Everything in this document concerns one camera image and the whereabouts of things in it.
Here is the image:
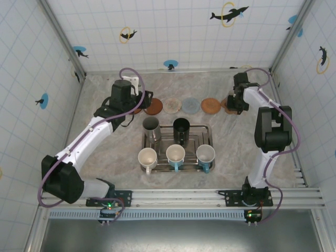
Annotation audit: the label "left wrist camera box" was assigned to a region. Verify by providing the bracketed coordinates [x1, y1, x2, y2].
[122, 75, 140, 96]

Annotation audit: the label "black mug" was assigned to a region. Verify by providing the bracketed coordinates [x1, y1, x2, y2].
[173, 118, 191, 146]

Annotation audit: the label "light blue rope coaster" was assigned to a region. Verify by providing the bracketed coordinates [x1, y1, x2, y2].
[182, 97, 202, 114]

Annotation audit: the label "brown coaster with white marks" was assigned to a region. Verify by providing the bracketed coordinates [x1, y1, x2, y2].
[143, 98, 163, 116]

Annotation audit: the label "grey slotted cable duct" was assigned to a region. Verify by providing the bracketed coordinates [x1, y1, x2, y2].
[48, 209, 263, 221]

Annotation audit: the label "stainless steel tray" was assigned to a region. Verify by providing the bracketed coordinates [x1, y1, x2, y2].
[141, 124, 216, 174]

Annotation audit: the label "grey metal sheet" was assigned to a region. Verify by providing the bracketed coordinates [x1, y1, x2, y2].
[39, 217, 323, 252]

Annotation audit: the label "woven rattan coaster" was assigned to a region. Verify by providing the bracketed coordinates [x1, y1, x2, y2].
[201, 98, 221, 115]

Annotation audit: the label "aluminium mounting rail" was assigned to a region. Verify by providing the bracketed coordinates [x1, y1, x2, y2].
[39, 187, 326, 209]

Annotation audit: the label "white mug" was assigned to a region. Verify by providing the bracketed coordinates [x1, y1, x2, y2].
[138, 147, 158, 176]

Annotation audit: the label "multicolour stitched rope coaster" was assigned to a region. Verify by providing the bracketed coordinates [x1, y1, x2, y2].
[162, 97, 182, 114]

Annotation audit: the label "dolphins with yellow ring sticker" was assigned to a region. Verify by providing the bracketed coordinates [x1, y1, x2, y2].
[209, 2, 249, 28]

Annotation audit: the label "black animal yellow ring sticker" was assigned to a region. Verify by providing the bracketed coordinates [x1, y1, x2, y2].
[70, 65, 81, 84]

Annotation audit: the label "plain light blue mug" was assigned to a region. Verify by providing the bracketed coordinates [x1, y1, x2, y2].
[165, 144, 186, 173]

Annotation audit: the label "aluminium frame post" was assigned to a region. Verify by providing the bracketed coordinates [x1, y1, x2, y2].
[39, 0, 87, 79]
[270, 0, 316, 74]

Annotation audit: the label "stainless steel cup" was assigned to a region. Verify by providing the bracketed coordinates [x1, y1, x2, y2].
[142, 117, 161, 142]

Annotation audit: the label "brown paw shaped coaster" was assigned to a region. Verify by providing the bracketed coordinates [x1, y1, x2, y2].
[220, 98, 238, 116]

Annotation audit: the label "controller board with green light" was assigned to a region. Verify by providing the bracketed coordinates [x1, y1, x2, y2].
[244, 208, 263, 227]
[99, 201, 123, 226]

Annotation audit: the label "blue flower print mug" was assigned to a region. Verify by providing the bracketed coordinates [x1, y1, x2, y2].
[196, 144, 216, 174]

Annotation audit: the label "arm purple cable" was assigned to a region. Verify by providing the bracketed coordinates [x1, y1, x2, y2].
[37, 67, 146, 224]
[245, 67, 301, 224]

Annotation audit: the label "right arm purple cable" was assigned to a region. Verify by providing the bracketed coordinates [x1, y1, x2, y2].
[245, 67, 301, 224]

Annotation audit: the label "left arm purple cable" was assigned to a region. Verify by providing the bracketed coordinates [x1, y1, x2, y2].
[37, 67, 146, 224]

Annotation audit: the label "aluminium table edge rail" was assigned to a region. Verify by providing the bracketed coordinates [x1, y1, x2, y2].
[41, 75, 86, 190]
[85, 67, 271, 76]
[269, 70, 309, 187]

